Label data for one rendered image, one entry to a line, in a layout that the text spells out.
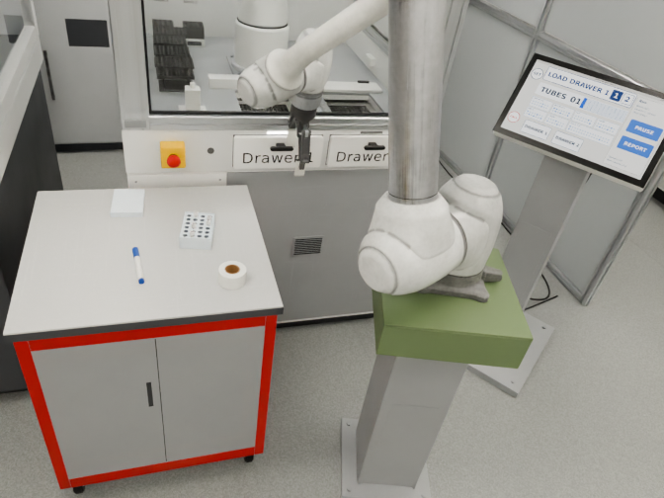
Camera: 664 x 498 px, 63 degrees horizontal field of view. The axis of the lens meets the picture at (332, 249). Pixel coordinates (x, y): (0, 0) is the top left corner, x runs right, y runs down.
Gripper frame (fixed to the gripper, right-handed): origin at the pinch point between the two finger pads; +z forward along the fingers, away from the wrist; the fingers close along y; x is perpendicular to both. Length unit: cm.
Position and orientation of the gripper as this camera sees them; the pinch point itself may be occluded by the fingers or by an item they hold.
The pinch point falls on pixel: (294, 158)
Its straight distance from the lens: 170.5
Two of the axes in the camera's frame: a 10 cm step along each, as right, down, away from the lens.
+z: -1.9, 6.4, 7.4
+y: -2.4, -7.6, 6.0
